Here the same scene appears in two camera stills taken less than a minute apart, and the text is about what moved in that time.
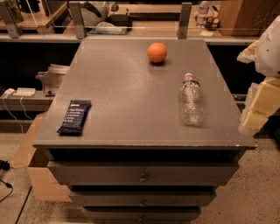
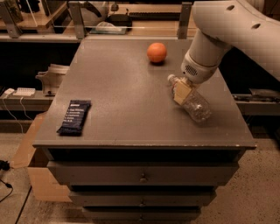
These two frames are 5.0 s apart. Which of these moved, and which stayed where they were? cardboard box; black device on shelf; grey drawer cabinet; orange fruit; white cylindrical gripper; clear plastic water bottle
Moved: white cylindrical gripper; clear plastic water bottle
Stayed: orange fruit; grey drawer cabinet; cardboard box; black device on shelf
